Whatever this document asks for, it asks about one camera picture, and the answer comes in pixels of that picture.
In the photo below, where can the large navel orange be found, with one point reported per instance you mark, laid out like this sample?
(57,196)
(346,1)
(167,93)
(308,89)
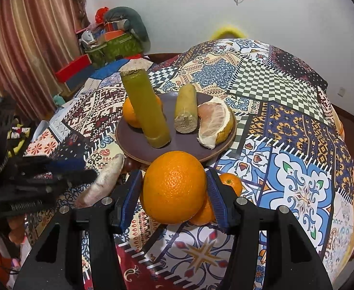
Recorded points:
(174,187)

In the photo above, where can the pale sweet potato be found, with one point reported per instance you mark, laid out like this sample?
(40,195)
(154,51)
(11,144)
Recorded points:
(103,181)

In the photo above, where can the green plush toy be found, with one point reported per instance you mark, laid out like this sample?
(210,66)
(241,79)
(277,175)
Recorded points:
(57,100)

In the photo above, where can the large peeled pomelo wedge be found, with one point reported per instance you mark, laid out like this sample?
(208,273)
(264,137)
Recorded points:
(214,120)

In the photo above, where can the orange flat box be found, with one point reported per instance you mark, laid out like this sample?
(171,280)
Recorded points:
(118,35)

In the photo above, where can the grey neck pillow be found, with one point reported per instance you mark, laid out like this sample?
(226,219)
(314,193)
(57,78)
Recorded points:
(134,21)

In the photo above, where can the striped brown curtain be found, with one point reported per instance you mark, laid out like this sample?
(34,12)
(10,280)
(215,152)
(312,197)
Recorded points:
(29,36)

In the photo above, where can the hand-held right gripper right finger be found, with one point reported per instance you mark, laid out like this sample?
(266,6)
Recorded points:
(217,201)

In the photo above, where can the green sugar cane piece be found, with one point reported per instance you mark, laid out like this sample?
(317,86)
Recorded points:
(146,105)

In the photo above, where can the red box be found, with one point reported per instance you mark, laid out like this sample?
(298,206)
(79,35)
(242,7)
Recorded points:
(74,68)

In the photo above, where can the small mandarin orange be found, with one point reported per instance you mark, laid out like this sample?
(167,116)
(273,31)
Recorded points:
(232,184)

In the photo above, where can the medium mandarin orange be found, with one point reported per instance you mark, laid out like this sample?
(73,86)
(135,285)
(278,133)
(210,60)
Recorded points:
(203,215)

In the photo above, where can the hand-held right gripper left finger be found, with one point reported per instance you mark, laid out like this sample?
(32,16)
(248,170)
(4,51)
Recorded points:
(128,202)

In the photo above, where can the green fabric storage box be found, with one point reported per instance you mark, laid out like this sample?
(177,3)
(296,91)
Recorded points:
(119,48)

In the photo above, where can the purple round plate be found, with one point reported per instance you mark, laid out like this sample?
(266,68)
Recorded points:
(180,145)

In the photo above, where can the patchwork printed tablecloth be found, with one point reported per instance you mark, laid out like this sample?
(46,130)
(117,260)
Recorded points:
(285,127)

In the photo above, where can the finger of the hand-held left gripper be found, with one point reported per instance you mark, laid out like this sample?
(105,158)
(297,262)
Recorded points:
(77,176)
(65,163)

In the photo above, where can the dark small fruit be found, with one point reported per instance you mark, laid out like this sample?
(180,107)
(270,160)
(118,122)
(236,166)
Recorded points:
(129,164)

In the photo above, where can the orange with green stem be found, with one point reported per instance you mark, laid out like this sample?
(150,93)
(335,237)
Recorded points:
(131,113)

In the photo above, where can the red plastic bag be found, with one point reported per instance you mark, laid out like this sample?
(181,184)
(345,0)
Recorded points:
(101,14)

